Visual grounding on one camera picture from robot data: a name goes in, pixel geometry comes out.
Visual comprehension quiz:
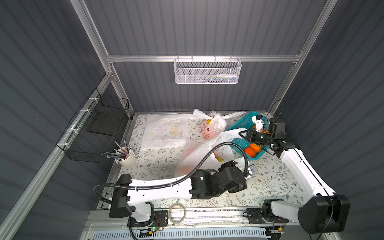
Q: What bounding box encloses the black wire wall basket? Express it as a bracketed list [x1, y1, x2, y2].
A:
[57, 90, 131, 164]

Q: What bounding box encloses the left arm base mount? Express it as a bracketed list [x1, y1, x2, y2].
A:
[127, 209, 169, 228]

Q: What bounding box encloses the orange mandarin right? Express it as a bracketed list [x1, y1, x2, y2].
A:
[245, 147, 258, 158]

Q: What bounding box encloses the white plastic bag rear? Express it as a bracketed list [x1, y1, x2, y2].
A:
[141, 114, 192, 151]

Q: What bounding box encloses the orange mandarin front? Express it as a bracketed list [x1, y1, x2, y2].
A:
[250, 144, 262, 154]

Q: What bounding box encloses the white pen cup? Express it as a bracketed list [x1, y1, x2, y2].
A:
[104, 139, 137, 169]

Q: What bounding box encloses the white wire wall basket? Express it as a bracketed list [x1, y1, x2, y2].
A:
[173, 57, 242, 85]

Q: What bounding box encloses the clear plastic bag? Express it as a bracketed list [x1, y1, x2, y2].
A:
[174, 128, 250, 178]

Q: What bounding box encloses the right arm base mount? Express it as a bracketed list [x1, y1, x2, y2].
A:
[243, 208, 289, 226]

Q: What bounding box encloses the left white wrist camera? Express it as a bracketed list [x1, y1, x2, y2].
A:
[246, 165, 258, 180]

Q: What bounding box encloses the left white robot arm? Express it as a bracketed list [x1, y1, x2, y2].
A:
[109, 161, 251, 223]

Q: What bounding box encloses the orange mandarin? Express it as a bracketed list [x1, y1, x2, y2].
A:
[250, 144, 262, 154]
[245, 147, 258, 158]

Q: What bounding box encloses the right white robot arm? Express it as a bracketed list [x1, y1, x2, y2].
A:
[239, 129, 351, 234]

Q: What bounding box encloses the teal plastic basket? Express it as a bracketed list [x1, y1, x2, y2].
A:
[227, 112, 269, 161]

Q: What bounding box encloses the cartoon printed plastic bag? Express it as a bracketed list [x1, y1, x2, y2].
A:
[193, 109, 246, 140]

